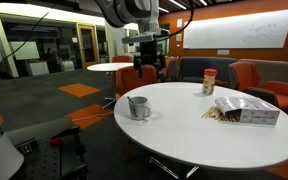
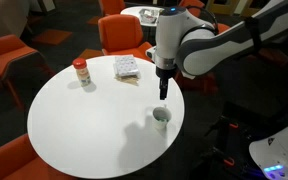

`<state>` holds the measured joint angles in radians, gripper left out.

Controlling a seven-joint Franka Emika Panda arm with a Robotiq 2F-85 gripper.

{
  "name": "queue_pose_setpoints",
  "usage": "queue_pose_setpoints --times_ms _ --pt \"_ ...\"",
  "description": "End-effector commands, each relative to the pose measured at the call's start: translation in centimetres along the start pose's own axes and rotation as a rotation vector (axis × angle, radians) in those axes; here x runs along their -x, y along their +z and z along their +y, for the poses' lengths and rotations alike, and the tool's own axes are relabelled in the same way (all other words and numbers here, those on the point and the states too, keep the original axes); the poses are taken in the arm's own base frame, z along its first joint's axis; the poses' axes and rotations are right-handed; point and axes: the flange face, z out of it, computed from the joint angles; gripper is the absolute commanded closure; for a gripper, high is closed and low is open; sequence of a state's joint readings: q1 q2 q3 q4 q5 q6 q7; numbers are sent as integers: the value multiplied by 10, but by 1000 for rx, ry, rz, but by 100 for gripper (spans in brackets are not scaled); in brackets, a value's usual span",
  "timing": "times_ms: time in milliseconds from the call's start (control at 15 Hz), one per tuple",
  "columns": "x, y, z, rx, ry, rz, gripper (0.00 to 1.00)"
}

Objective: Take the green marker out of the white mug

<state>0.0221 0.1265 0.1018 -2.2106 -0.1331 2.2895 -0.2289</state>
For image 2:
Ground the silver foil packet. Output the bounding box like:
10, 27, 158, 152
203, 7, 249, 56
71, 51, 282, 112
139, 8, 162, 24

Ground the black robot mounting stand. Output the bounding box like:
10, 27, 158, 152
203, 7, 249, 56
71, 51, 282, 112
202, 99, 288, 180

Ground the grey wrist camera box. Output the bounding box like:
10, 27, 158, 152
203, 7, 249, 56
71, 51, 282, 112
145, 45, 157, 61

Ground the red-lidded creamer jar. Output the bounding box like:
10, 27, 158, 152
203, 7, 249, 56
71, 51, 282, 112
72, 57, 92, 88

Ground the small round white table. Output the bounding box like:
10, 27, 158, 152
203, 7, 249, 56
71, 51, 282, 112
119, 5, 167, 28

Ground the orange-handled black clamp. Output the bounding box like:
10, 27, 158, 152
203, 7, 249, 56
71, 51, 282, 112
202, 148, 237, 168
210, 116, 240, 134

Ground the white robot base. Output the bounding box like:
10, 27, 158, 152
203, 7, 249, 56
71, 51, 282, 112
248, 118, 288, 180

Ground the white stir stick box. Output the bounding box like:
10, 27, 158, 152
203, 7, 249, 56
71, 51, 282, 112
113, 54, 141, 79

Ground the white ceramic mug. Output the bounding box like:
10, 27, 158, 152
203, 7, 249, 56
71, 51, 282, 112
152, 105, 173, 130

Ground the wooden stir stick bundle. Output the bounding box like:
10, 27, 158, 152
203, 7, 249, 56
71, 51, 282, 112
114, 75, 140, 87

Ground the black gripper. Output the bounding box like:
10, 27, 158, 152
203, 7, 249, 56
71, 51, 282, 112
155, 66, 177, 101

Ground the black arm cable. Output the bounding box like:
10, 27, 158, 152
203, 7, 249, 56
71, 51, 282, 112
195, 4, 221, 36

